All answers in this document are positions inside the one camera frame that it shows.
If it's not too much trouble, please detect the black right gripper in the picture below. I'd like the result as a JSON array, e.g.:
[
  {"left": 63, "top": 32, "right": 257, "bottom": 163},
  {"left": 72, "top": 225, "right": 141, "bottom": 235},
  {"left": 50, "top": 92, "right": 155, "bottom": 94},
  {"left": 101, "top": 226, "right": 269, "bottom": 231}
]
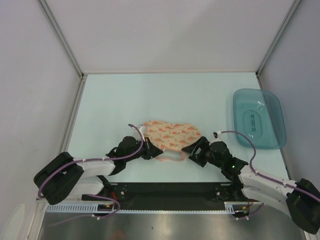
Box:
[{"left": 181, "top": 136, "right": 224, "bottom": 169}]

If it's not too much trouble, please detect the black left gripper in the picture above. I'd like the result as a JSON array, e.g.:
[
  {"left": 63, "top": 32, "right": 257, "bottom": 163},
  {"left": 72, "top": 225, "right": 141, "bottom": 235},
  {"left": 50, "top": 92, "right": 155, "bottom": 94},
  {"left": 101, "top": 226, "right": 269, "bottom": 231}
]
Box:
[{"left": 124, "top": 136, "right": 163, "bottom": 162}]

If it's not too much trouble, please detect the pink floral mesh laundry bag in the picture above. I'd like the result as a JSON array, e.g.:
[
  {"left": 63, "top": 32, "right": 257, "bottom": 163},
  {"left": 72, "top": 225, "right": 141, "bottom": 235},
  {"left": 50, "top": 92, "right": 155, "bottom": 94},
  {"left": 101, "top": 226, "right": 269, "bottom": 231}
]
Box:
[{"left": 142, "top": 120, "right": 202, "bottom": 162}]

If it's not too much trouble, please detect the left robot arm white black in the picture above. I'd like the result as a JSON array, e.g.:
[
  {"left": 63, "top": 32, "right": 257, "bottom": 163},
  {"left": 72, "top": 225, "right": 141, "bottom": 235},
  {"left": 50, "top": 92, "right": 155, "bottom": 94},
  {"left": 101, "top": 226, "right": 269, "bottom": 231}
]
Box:
[{"left": 33, "top": 136, "right": 165, "bottom": 205}]

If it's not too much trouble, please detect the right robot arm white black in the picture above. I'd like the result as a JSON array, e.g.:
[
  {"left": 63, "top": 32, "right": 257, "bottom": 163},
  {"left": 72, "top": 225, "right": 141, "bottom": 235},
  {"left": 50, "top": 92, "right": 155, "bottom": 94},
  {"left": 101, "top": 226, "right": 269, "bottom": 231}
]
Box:
[{"left": 182, "top": 137, "right": 320, "bottom": 235}]

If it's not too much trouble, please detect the teal translucent plastic basin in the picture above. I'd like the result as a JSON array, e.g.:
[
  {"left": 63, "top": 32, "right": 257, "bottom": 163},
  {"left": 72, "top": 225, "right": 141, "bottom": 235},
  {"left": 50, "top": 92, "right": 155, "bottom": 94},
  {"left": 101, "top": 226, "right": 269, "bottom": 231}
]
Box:
[{"left": 232, "top": 88, "right": 287, "bottom": 150}]

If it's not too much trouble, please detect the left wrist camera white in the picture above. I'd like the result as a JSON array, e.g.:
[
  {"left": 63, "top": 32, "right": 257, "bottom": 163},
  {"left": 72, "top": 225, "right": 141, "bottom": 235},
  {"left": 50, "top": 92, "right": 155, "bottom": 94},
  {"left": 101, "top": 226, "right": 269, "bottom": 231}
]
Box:
[{"left": 138, "top": 125, "right": 147, "bottom": 135}]

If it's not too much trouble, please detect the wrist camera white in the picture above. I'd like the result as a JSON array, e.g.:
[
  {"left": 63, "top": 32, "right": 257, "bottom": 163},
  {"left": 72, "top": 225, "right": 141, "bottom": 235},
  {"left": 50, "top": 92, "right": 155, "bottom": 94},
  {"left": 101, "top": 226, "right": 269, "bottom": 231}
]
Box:
[
  {"left": 138, "top": 125, "right": 147, "bottom": 135},
  {"left": 213, "top": 131, "right": 222, "bottom": 141}
]

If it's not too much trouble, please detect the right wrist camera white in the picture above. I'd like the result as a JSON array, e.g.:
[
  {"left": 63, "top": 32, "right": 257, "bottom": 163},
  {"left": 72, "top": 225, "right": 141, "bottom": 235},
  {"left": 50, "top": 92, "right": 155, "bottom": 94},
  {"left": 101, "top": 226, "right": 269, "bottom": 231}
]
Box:
[{"left": 213, "top": 131, "right": 222, "bottom": 141}]

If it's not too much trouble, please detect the light blue cable duct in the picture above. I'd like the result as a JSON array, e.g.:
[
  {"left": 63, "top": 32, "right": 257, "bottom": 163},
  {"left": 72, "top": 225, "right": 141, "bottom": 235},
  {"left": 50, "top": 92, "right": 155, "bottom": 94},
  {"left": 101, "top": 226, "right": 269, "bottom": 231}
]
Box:
[{"left": 46, "top": 202, "right": 235, "bottom": 215}]

